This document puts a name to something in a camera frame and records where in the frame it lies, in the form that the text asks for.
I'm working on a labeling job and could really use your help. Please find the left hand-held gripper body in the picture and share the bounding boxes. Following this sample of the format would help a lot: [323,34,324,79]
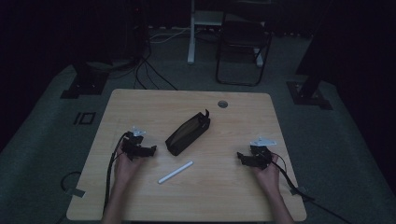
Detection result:
[120,125,150,161]

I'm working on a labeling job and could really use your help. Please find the white pen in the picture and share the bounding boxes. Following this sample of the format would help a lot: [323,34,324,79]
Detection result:
[157,160,194,185]

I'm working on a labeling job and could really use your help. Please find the black stand with base plate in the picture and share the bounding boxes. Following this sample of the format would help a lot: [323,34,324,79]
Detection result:
[286,0,353,111]
[60,0,148,101]

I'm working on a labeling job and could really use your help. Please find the grey tape piece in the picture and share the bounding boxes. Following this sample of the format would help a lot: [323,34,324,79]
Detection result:
[64,187,86,199]
[289,186,309,197]

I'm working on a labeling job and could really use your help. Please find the black pencil case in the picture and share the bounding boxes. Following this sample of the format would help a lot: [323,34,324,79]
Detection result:
[164,108,212,157]

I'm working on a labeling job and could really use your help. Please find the left hand-held gripper black cable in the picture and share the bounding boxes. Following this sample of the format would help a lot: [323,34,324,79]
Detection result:
[102,132,131,216]

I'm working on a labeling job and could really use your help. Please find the white metal stand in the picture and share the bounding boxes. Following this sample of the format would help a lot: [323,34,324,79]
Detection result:
[186,0,265,68]

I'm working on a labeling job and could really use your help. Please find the right hand-held gripper black cable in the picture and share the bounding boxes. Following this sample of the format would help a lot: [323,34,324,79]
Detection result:
[270,152,354,224]

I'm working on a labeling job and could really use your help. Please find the person's left hand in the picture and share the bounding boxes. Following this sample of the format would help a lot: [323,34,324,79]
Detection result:
[113,151,148,188]

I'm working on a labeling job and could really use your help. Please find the black folding chair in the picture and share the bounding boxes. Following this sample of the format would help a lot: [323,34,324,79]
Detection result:
[215,12,274,88]

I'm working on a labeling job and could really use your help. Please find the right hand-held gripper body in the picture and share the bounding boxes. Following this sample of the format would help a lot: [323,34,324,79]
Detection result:
[248,136,277,171]

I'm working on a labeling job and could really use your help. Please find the white floor cable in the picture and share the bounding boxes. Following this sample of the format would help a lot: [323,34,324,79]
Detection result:
[148,26,191,45]

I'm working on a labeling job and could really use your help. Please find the person's right hand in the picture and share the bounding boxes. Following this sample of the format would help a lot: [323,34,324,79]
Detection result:
[250,153,281,193]

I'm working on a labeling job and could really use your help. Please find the hand-held gripper black cable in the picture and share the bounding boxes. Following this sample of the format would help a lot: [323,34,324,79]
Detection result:
[270,152,354,224]
[102,132,131,216]

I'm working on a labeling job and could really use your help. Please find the black floor cables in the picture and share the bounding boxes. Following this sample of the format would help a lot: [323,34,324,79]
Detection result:
[87,46,179,91]

